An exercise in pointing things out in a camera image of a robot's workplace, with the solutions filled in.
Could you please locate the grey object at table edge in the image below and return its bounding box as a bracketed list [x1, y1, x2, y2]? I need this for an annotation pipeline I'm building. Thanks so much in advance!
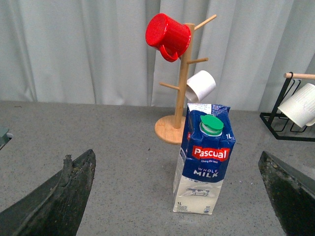
[0, 127, 13, 149]

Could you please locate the red mug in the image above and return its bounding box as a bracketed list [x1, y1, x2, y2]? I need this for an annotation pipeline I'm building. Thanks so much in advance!
[145, 13, 191, 62]

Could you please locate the blue white milk carton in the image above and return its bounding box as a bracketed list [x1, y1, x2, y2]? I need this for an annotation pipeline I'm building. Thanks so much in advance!
[173, 103, 236, 215]

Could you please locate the wooden mug tree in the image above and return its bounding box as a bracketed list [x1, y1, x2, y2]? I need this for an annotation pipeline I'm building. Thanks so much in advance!
[155, 14, 217, 145]

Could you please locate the black wire mug rack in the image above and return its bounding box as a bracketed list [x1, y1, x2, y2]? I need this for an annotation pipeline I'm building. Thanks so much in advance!
[260, 72, 315, 142]

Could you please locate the small white mug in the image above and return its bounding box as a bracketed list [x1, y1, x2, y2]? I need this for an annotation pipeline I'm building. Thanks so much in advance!
[185, 70, 216, 103]

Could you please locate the cream ribbed mug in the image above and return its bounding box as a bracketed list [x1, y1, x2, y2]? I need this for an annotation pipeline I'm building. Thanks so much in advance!
[278, 83, 315, 128]

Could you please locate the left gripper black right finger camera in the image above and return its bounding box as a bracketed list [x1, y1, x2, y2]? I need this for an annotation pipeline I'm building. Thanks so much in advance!
[258, 151, 315, 236]

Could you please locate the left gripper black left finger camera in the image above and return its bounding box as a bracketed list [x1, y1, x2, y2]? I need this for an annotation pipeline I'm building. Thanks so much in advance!
[0, 149, 96, 236]

